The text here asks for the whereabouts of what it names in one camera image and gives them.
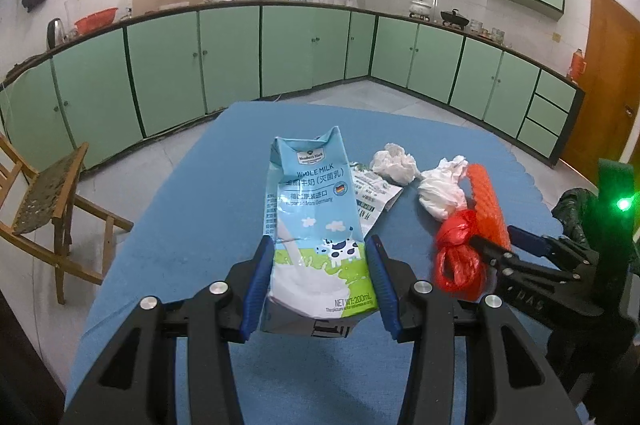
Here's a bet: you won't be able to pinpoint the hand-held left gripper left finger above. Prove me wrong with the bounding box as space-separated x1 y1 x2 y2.
60 234 276 425

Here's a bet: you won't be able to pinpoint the black wok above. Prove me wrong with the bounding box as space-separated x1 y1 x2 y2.
440 9 471 30

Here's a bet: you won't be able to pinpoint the green lower cabinets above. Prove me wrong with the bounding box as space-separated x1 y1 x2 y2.
0 0 586 183

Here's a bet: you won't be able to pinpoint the red plastic basket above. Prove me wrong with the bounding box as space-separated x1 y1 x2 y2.
74 8 120 34

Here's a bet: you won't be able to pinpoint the green white wrapper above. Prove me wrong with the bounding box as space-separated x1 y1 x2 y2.
350 162 404 238

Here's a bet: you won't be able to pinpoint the wooden folding chair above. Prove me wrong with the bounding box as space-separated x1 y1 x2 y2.
0 132 135 306

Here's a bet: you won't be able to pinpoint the steel kettle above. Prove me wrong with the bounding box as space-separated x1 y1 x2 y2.
46 18 69 51

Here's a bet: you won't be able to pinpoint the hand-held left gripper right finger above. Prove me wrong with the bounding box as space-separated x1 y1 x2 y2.
364 234 583 425

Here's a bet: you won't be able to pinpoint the orange thermos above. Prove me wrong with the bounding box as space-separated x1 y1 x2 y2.
569 49 587 81

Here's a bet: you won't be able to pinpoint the light blue milk carton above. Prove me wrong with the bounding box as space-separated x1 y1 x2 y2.
257 125 375 338

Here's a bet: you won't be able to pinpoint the wooden door with knob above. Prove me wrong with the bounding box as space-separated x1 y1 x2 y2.
557 0 640 186

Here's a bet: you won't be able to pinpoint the blue scalloped table mat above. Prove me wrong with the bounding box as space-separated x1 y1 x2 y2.
65 101 583 425

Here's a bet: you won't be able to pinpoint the orange foam net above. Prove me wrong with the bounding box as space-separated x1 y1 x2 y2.
465 164 513 252

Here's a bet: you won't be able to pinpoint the crumpled white tissue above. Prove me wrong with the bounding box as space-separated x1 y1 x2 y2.
369 144 420 185
417 156 471 221

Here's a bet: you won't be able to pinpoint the black bag-lined trash bin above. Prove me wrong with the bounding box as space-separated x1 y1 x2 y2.
551 188 601 251

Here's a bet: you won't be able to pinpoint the red plastic bag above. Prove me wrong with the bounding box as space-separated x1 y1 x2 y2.
432 210 489 301

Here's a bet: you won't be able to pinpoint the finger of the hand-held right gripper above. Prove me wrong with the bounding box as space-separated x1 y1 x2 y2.
507 226 601 267
467 232 591 287

